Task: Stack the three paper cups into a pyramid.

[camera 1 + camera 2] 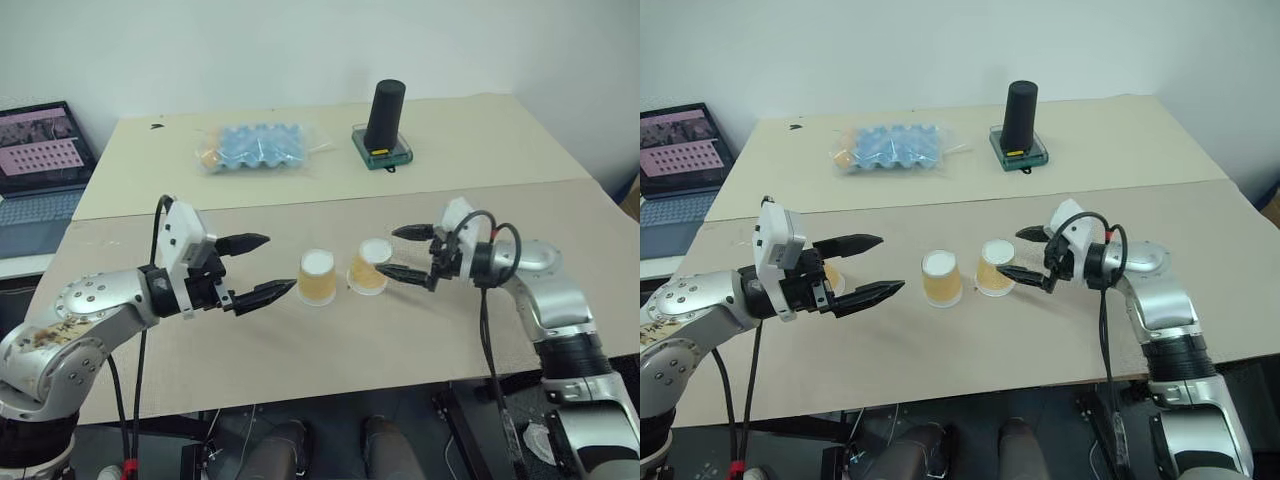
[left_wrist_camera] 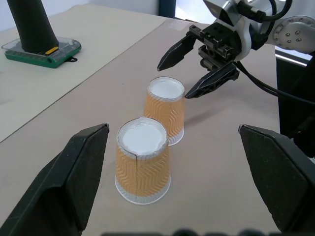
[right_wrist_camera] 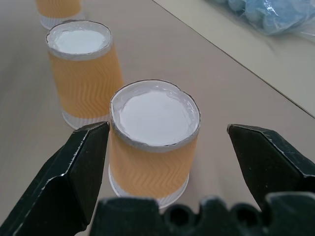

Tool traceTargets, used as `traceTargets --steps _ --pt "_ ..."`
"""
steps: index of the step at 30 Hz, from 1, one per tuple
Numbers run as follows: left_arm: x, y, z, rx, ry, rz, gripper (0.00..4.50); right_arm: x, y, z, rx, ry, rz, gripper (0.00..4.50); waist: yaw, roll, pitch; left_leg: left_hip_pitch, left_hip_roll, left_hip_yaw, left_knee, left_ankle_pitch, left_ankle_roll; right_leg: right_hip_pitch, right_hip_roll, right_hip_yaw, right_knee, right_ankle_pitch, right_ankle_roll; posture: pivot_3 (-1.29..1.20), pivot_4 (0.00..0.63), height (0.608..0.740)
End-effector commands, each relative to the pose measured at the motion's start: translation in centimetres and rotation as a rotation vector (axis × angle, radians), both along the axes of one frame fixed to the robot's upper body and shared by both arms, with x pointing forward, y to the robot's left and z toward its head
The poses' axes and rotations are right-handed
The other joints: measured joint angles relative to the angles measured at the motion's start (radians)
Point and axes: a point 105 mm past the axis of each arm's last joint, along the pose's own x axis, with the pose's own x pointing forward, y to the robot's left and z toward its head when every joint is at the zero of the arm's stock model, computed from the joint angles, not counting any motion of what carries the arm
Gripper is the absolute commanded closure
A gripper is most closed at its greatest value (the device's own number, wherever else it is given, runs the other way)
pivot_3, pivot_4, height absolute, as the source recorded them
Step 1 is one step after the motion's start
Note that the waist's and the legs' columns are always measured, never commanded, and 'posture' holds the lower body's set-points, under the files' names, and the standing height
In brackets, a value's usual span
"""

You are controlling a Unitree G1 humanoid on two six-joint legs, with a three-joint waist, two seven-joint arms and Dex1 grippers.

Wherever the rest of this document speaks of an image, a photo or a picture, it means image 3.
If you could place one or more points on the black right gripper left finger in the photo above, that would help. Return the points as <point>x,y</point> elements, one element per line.
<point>66,177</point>

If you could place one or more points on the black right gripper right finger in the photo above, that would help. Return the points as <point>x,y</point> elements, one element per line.
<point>268,159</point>

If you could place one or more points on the orange ribbed paper cup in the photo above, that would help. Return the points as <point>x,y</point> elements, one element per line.
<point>152,137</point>
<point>83,73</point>
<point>59,12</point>

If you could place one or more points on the clear bag of blue items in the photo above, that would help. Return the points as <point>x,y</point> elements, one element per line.
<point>273,14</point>

